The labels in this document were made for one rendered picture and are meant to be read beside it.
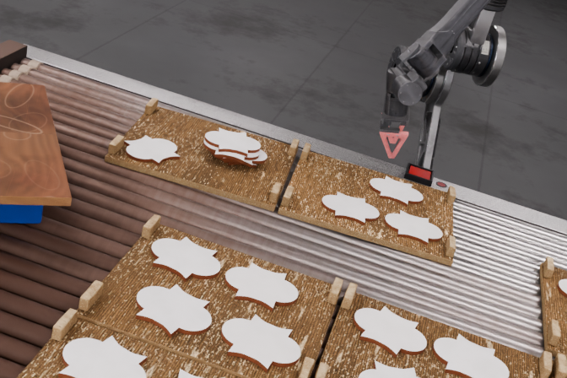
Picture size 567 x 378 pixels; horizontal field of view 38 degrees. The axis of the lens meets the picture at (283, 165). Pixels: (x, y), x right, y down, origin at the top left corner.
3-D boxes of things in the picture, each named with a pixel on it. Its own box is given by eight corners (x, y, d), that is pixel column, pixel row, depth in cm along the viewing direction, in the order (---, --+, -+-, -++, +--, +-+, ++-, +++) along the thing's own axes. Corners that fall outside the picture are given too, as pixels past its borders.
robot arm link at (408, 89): (437, 65, 200) (416, 40, 196) (453, 80, 189) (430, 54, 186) (399, 99, 202) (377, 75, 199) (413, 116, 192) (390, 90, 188)
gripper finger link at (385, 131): (376, 160, 199) (380, 123, 195) (378, 148, 206) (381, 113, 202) (405, 163, 198) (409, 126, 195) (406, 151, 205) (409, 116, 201)
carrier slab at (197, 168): (150, 109, 224) (152, 104, 224) (297, 152, 222) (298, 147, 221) (104, 161, 193) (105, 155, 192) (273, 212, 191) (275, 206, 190)
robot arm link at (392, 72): (408, 63, 200) (385, 63, 199) (416, 72, 193) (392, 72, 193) (405, 90, 202) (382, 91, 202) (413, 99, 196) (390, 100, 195)
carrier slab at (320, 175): (301, 153, 222) (303, 148, 221) (450, 198, 219) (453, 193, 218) (277, 213, 190) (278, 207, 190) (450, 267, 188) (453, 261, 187)
